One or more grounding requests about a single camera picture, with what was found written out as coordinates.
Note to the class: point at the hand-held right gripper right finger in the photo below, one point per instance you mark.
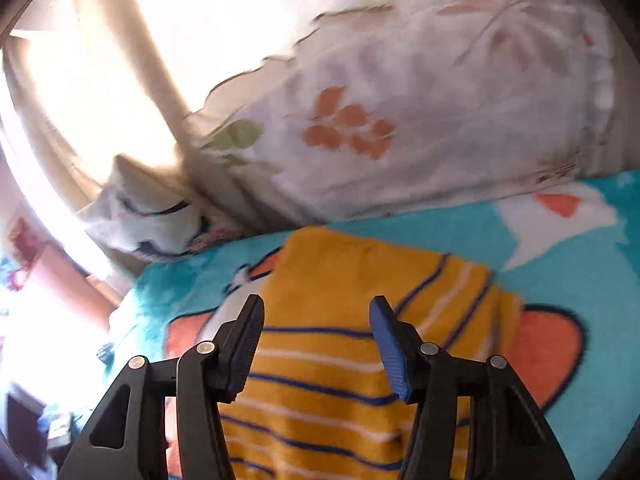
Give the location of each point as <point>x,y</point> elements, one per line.
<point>395,360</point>

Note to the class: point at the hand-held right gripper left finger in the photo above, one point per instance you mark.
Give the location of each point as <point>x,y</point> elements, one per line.
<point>245,345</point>

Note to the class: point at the yellow striped sweater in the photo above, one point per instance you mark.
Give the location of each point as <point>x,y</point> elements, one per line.
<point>320,360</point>

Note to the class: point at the bird print pillow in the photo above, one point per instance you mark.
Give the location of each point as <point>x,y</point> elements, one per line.
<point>145,220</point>

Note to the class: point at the teal printed blanket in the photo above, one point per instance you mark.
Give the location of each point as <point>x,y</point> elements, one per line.
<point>575,270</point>

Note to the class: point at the white leaf print pillow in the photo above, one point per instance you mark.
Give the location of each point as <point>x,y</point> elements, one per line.
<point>425,85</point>

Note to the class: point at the beige curtain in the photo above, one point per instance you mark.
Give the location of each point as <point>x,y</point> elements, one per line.
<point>125,60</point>

